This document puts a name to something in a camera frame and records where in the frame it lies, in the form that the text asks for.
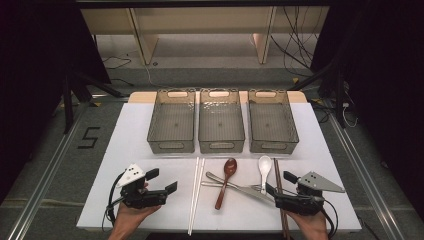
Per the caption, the hand-held gripper cable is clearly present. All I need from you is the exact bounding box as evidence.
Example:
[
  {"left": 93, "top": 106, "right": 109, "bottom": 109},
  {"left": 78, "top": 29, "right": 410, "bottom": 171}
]
[
  {"left": 101, "top": 173, "right": 127, "bottom": 232},
  {"left": 319, "top": 198, "right": 340, "bottom": 239}
]

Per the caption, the person's right hand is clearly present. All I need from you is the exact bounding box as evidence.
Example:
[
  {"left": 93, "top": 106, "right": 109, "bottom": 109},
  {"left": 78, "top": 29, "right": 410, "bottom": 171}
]
[{"left": 285, "top": 209, "right": 329, "bottom": 240}]

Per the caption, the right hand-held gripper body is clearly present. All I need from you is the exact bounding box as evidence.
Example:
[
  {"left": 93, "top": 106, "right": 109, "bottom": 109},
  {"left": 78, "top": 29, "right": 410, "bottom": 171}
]
[{"left": 274, "top": 170, "right": 346, "bottom": 216}]

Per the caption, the person's left hand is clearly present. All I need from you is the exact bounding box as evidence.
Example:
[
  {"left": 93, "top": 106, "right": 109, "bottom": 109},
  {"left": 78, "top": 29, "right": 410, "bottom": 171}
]
[{"left": 114, "top": 201, "right": 163, "bottom": 231}]

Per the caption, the white cable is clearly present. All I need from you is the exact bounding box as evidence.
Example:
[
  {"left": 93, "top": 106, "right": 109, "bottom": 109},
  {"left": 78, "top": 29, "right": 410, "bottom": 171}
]
[{"left": 341, "top": 101, "right": 359, "bottom": 129}]

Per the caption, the brown chopstick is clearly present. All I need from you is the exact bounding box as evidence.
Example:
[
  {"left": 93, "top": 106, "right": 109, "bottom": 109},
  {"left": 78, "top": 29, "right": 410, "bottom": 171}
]
[
  {"left": 275, "top": 157, "right": 292, "bottom": 240},
  {"left": 273, "top": 157, "right": 289, "bottom": 240}
]

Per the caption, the light wooden desk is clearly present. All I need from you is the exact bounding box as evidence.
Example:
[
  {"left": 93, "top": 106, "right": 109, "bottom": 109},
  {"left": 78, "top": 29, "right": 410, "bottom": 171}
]
[{"left": 79, "top": 6, "right": 331, "bottom": 66}]

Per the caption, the brown wooden spoon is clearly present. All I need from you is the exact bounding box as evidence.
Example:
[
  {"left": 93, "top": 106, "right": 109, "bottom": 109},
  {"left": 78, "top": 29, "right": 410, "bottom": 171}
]
[{"left": 214, "top": 157, "right": 238, "bottom": 210}]

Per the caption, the bundle of black cables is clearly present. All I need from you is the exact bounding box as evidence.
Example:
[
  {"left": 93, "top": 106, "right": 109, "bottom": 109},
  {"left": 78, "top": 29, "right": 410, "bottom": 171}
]
[{"left": 269, "top": 6, "right": 323, "bottom": 78}]

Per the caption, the metal knife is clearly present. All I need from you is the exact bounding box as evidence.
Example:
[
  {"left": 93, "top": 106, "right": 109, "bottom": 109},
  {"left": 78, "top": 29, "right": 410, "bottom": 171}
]
[{"left": 205, "top": 171, "right": 276, "bottom": 204}]

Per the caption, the white ceramic spoon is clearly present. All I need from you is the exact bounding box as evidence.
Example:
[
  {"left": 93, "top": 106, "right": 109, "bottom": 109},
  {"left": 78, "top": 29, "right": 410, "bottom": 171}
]
[{"left": 257, "top": 155, "right": 273, "bottom": 195}]

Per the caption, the metal fork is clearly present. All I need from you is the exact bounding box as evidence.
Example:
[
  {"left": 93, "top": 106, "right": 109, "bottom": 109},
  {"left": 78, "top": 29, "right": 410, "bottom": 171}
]
[{"left": 200, "top": 180, "right": 268, "bottom": 194}]

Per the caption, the right hand-held gripper cable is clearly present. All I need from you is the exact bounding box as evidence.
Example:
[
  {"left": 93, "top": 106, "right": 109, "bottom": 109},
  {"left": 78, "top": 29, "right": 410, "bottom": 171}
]
[{"left": 319, "top": 198, "right": 340, "bottom": 239}]

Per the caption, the black metal bar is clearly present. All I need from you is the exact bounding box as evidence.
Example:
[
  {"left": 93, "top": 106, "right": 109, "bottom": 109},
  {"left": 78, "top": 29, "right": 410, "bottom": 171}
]
[{"left": 74, "top": 0, "right": 334, "bottom": 8}]

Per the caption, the dark curtain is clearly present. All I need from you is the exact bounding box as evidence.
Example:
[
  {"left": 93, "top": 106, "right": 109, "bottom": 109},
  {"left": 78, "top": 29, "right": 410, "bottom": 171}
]
[
  {"left": 0, "top": 0, "right": 112, "bottom": 204},
  {"left": 309, "top": 0, "right": 424, "bottom": 211}
]

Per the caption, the transparent grey plastic bin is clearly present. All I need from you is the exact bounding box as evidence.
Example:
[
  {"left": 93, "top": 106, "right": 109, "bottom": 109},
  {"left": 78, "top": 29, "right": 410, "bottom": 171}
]
[
  {"left": 247, "top": 88, "right": 300, "bottom": 155},
  {"left": 146, "top": 88, "right": 197, "bottom": 155},
  {"left": 198, "top": 87, "right": 246, "bottom": 155}
]

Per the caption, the black floor cable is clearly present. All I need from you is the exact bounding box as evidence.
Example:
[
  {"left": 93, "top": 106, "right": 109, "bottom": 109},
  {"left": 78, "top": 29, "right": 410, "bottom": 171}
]
[{"left": 101, "top": 54, "right": 134, "bottom": 88}]

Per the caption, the left hand-held gripper cable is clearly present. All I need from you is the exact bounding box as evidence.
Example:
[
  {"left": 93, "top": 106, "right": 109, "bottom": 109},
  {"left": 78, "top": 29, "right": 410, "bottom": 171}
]
[{"left": 101, "top": 173, "right": 127, "bottom": 232}]

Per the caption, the metal floor rail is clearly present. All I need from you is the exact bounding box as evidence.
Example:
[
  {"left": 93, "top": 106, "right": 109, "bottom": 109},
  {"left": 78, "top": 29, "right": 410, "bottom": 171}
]
[
  {"left": 6, "top": 101, "right": 93, "bottom": 240},
  {"left": 328, "top": 113, "right": 406, "bottom": 240}
]

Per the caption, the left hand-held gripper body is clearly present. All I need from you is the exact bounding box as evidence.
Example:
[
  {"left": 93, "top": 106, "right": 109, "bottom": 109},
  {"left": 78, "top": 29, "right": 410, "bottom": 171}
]
[{"left": 116, "top": 163, "right": 168, "bottom": 210}]

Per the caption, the white chopstick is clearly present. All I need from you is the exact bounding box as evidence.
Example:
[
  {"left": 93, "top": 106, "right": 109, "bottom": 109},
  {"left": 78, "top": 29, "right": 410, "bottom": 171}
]
[
  {"left": 187, "top": 157, "right": 200, "bottom": 235},
  {"left": 189, "top": 157, "right": 206, "bottom": 236}
]

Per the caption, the black metal stand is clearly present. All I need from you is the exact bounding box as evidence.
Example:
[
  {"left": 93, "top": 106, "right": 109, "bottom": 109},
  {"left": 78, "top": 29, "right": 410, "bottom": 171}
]
[
  {"left": 288, "top": 56, "right": 348, "bottom": 129},
  {"left": 61, "top": 68, "right": 126, "bottom": 134}
]

